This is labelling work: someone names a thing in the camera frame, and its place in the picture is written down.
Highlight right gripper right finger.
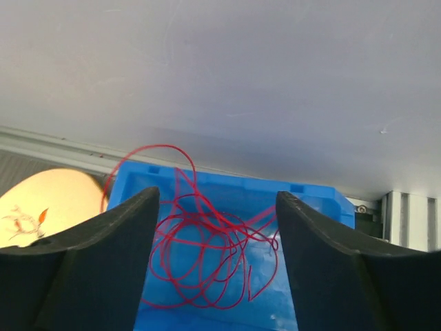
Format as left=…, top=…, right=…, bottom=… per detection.
left=276, top=192, right=440, bottom=330

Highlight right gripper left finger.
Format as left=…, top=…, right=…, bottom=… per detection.
left=1, top=187, right=160, bottom=330

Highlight red thin cable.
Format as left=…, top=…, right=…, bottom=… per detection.
left=99, top=143, right=280, bottom=310

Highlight beige painted plate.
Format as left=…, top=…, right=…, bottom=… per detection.
left=1, top=168, right=108, bottom=248

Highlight blue plastic bin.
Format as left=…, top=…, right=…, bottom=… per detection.
left=109, top=161, right=355, bottom=330

